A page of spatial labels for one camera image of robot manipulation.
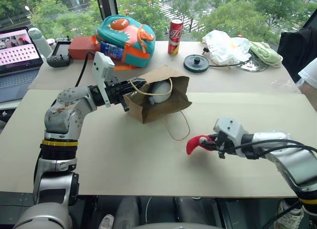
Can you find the silver round metal plate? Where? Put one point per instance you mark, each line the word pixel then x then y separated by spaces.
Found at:
pixel 255 65

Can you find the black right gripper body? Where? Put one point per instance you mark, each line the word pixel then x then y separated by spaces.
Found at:
pixel 226 148

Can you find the white grey plush toy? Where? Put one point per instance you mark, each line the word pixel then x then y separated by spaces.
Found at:
pixel 161 90

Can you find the white grey foot-like shape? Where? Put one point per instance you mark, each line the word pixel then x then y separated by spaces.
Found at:
pixel 106 221

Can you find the person in white shirt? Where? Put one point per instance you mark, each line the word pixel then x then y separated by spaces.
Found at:
pixel 309 77

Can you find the red white plush toy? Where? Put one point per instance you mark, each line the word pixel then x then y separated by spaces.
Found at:
pixel 194 143

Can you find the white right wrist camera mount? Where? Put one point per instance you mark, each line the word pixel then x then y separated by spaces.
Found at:
pixel 231 128

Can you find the black handheld controller with screen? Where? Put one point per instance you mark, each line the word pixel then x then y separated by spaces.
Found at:
pixel 59 55

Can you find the black garment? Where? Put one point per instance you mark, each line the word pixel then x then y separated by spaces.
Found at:
pixel 297 50

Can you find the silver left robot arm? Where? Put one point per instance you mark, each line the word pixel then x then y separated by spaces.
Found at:
pixel 63 115

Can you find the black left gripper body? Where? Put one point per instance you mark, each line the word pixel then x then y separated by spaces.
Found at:
pixel 114 91

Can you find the brown paper bag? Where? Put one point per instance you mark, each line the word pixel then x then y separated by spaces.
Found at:
pixel 161 110

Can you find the black round kettle base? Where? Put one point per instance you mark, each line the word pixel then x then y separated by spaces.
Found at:
pixel 196 63

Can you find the white bottle with pale cap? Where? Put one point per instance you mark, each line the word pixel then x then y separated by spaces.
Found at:
pixel 40 43

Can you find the teal dinosaur kids backpack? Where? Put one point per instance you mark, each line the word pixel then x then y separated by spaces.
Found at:
pixel 128 38

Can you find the red soda can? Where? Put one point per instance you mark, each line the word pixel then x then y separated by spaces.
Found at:
pixel 175 37

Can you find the small white purple container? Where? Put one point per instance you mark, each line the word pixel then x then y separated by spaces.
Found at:
pixel 51 43

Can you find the red rectangular box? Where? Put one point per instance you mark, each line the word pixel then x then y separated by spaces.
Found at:
pixel 80 48

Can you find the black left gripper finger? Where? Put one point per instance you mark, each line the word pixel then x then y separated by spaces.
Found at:
pixel 133 84
pixel 124 105

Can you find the black window frame post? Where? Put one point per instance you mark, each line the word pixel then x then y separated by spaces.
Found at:
pixel 106 4

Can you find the white plastic bag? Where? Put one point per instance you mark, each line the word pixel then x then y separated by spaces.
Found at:
pixel 223 46

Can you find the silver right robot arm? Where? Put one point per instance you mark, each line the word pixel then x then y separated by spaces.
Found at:
pixel 294 164

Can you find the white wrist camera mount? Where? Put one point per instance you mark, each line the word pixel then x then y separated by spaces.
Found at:
pixel 102 65
pixel 231 128

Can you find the grey open laptop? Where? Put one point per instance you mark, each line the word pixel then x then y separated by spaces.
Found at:
pixel 17 65

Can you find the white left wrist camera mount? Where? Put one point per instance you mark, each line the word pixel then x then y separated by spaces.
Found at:
pixel 102 65

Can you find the white sneaker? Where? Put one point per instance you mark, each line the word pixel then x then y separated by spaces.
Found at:
pixel 289 216

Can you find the pale green fabric pouch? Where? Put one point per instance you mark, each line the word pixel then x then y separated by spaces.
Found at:
pixel 265 53

